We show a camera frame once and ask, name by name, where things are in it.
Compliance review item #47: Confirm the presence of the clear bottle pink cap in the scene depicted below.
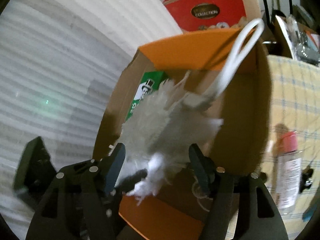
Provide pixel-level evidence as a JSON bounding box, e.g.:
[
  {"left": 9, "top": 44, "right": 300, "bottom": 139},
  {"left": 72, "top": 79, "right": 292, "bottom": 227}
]
[{"left": 275, "top": 131, "right": 302, "bottom": 215}]

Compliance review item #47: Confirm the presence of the white fluffy duster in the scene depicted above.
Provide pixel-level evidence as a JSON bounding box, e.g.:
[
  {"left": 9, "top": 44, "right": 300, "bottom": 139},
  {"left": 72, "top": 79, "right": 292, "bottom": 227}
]
[{"left": 116, "top": 18, "right": 264, "bottom": 202}]

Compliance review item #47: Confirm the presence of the green Darlie toothpaste box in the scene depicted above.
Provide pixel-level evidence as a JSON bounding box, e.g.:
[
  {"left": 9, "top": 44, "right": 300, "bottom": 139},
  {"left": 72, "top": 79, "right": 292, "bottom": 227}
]
[{"left": 125, "top": 71, "right": 168, "bottom": 122}]

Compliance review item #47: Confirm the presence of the blue silicone funnel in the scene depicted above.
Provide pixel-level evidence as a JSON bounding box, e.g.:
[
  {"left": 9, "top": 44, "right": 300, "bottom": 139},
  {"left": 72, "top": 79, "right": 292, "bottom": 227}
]
[{"left": 302, "top": 195, "right": 319, "bottom": 222}]

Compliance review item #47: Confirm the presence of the black binder clip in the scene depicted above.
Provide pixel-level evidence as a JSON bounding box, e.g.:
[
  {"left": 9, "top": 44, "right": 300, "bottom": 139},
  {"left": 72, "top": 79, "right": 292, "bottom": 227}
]
[{"left": 299, "top": 165, "right": 314, "bottom": 193}]

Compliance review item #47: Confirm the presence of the orange cardboard fruit box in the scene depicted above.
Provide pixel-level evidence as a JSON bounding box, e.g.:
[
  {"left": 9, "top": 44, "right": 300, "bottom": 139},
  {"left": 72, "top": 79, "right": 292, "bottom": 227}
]
[{"left": 93, "top": 18, "right": 271, "bottom": 239}]

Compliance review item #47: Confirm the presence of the white paper bag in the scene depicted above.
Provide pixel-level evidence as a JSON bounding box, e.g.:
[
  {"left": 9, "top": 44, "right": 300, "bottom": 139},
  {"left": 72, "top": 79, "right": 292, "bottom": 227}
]
[{"left": 274, "top": 15, "right": 319, "bottom": 67}]

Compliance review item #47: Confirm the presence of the red chocolate gift bag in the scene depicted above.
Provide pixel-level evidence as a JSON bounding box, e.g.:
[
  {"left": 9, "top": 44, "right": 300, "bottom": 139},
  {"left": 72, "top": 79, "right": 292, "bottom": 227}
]
[{"left": 164, "top": 0, "right": 247, "bottom": 31}]

